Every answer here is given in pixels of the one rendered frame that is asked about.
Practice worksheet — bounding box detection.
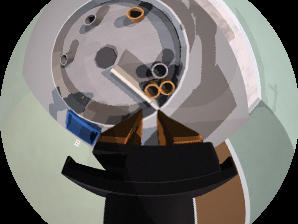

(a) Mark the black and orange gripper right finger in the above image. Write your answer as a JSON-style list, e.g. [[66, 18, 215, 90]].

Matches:
[[157, 109, 203, 145]]

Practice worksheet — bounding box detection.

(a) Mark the grey metal ring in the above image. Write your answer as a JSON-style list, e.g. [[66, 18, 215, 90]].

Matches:
[[84, 13, 102, 27], [152, 61, 168, 78], [60, 52, 75, 65]]

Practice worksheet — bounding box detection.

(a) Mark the bronze bushing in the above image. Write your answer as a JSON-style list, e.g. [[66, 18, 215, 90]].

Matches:
[[145, 80, 160, 98], [127, 7, 144, 23], [158, 77, 175, 95]]

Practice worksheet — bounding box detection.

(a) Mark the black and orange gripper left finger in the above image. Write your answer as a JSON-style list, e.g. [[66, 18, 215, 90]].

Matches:
[[96, 109, 143, 145]]

